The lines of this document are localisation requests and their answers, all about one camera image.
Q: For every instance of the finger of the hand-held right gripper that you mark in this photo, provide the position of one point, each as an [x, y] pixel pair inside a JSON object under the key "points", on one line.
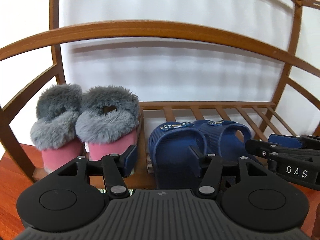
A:
{"points": [[260, 148], [285, 140]]}

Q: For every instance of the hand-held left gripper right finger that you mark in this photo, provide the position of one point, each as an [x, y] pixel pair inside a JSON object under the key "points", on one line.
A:
{"points": [[196, 160]]}

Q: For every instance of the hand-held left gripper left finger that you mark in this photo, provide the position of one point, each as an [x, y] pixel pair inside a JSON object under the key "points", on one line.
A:
{"points": [[132, 156]]}

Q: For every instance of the pink furry slipper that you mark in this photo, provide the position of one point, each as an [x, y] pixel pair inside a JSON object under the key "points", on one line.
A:
{"points": [[107, 122], [57, 130]]}

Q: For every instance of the wooden shoe rack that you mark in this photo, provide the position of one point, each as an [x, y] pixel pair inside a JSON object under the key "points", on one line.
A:
{"points": [[150, 31]]}

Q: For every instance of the blue slipper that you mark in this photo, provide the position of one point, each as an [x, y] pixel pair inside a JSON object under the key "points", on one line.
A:
{"points": [[225, 132], [175, 155]]}

